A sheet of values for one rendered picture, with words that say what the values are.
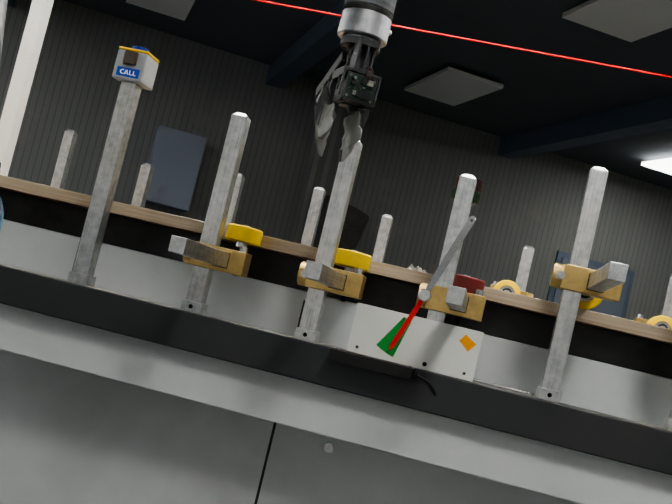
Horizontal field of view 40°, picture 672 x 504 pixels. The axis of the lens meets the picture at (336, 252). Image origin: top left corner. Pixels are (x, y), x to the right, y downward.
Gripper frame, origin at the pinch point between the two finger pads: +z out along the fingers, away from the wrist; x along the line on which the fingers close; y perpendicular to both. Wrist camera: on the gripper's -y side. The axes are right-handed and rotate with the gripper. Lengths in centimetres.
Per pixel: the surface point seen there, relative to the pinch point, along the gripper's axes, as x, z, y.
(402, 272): 32.3, 15.7, -31.5
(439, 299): 33.1, 20.3, -12.0
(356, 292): 18.5, 22.7, -20.1
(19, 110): -55, -14, -173
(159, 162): 84, -84, -857
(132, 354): -19, 46, -44
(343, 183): 11.9, 1.3, -24.6
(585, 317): 67, 16, -12
